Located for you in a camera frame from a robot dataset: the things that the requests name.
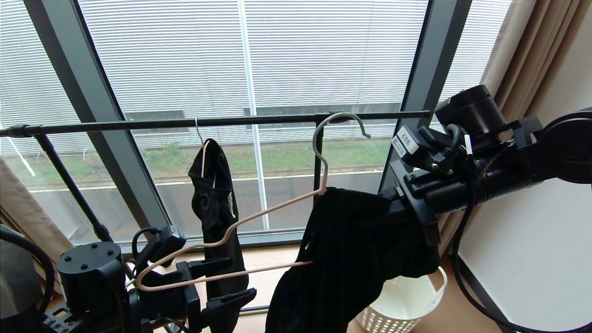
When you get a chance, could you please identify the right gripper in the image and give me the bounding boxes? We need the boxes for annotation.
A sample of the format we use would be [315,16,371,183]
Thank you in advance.
[388,160,540,247]

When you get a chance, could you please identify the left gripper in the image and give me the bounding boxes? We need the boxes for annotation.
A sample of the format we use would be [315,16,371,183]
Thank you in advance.
[127,257,258,333]

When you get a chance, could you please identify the black shorts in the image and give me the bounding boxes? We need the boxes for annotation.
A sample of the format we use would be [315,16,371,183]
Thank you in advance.
[188,139,250,333]

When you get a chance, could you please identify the pink clothes hanger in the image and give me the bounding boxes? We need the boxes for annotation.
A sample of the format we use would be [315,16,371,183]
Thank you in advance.
[194,117,217,188]
[134,112,372,292]

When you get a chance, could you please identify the black garment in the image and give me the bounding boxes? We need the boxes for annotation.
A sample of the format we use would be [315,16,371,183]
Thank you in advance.
[265,186,441,333]

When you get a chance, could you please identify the white laundry basket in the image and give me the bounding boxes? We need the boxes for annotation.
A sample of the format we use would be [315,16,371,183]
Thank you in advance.
[355,266,448,333]

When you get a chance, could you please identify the black clothes rack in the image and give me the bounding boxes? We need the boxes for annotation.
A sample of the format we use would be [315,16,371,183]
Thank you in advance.
[0,110,432,315]

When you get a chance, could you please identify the beige curtain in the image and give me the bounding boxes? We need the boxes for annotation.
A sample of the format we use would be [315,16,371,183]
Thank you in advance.
[0,157,77,296]
[435,0,592,259]

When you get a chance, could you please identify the window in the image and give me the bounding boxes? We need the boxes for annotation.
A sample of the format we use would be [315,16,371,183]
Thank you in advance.
[0,0,514,250]

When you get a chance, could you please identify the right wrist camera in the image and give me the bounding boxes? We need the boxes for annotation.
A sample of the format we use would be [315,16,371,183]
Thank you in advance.
[392,124,464,175]

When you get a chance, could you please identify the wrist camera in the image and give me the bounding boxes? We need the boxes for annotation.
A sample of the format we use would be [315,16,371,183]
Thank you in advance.
[132,225,187,270]
[392,124,464,175]

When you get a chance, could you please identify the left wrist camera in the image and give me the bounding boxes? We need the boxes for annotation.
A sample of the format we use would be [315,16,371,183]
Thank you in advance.
[132,225,187,270]

